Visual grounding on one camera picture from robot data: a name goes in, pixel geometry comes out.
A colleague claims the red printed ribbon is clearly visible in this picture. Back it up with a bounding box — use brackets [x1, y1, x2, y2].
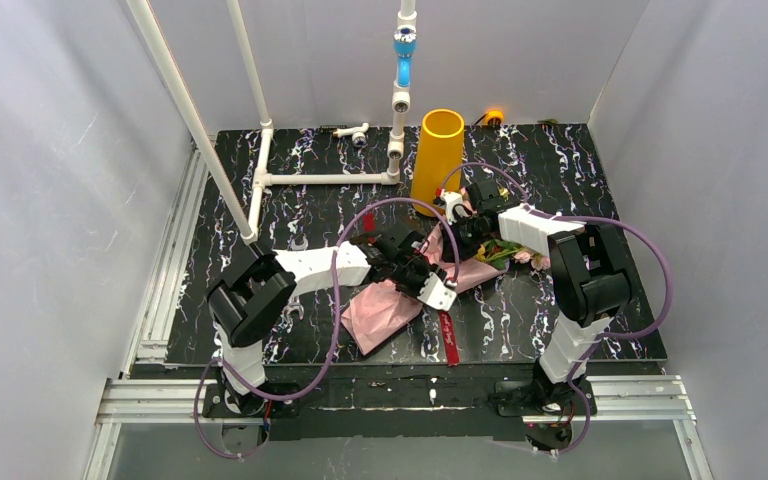
[343, 226, 468, 365]

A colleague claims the pink paper flower bouquet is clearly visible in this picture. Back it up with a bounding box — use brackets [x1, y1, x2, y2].
[341, 244, 550, 356]

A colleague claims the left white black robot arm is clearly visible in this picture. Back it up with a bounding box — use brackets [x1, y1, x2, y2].
[207, 225, 456, 396]

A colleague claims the small white pipe elbow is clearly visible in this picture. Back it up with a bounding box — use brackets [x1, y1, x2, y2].
[332, 122, 370, 148]

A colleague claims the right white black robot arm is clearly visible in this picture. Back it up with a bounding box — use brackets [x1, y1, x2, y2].
[433, 181, 632, 384]

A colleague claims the yellow cylindrical vase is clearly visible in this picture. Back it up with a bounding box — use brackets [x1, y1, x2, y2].
[410, 108, 465, 205]

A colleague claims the silver open-end wrench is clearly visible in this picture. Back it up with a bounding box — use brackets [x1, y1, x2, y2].
[283, 235, 308, 321]

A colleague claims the orange round button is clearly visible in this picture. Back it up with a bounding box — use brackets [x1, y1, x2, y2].
[474, 109, 505, 127]

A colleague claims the blue pipe valve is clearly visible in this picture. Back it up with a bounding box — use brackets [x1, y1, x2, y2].
[393, 24, 417, 88]

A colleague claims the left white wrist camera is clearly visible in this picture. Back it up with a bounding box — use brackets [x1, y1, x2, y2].
[417, 273, 457, 312]

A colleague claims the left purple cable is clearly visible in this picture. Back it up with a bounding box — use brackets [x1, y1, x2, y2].
[191, 197, 462, 461]

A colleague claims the purple cable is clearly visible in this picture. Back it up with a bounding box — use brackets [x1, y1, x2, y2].
[438, 162, 675, 457]
[191, 197, 462, 461]

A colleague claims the white PVC pipe frame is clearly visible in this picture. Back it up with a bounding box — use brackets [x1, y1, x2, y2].
[123, 1, 417, 241]

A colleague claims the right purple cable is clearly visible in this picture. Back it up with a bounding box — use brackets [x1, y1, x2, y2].
[438, 162, 675, 457]

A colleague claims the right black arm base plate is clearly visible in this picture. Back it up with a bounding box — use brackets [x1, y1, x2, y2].
[489, 379, 597, 417]

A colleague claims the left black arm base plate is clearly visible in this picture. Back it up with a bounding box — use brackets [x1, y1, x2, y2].
[201, 383, 300, 419]

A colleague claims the aluminium extrusion frame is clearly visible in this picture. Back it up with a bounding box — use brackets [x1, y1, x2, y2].
[84, 147, 713, 479]

